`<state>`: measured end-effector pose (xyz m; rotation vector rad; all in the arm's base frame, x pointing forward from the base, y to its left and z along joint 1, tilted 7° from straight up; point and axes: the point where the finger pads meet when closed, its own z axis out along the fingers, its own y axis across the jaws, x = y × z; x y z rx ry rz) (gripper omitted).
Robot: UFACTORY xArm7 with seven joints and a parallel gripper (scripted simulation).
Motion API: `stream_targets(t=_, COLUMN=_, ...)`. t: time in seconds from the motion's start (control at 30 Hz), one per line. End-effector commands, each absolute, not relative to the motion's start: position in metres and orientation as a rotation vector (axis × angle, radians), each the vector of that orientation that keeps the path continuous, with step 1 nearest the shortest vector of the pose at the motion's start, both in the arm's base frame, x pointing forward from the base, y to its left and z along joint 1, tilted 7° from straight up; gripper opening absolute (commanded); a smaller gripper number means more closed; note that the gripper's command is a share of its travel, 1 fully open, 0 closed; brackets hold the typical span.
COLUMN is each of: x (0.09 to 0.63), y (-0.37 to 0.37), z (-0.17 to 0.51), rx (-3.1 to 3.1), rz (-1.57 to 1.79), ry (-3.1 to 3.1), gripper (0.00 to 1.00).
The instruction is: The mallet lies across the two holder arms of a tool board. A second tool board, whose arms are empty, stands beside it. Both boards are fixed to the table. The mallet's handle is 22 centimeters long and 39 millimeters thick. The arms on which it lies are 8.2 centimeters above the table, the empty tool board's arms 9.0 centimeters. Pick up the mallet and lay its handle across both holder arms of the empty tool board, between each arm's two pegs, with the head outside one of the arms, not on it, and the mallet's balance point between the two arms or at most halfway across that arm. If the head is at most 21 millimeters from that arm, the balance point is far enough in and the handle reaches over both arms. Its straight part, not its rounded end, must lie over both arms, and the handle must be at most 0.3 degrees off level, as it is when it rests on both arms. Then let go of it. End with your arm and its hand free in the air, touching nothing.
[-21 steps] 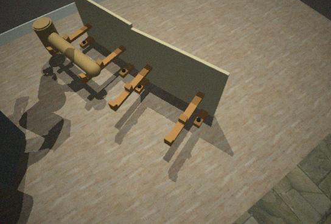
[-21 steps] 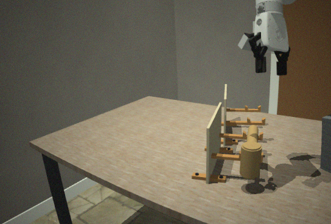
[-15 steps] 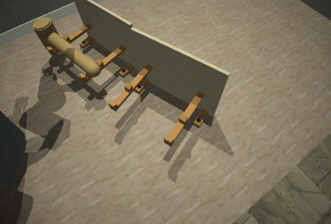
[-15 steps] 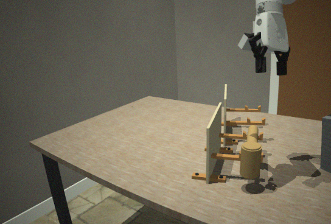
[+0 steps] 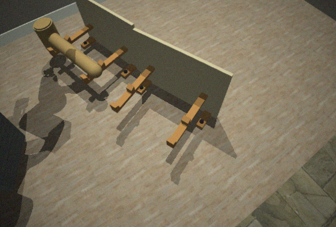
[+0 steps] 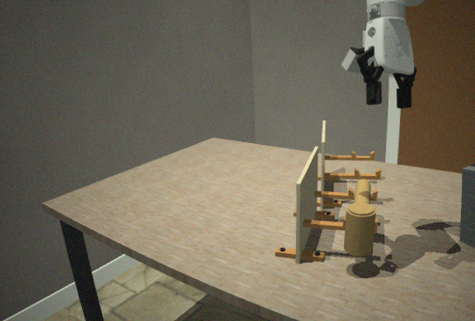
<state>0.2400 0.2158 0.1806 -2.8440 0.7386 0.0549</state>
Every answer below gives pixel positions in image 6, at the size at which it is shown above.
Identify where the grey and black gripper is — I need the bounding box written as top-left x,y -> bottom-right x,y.
356,16 -> 416,108

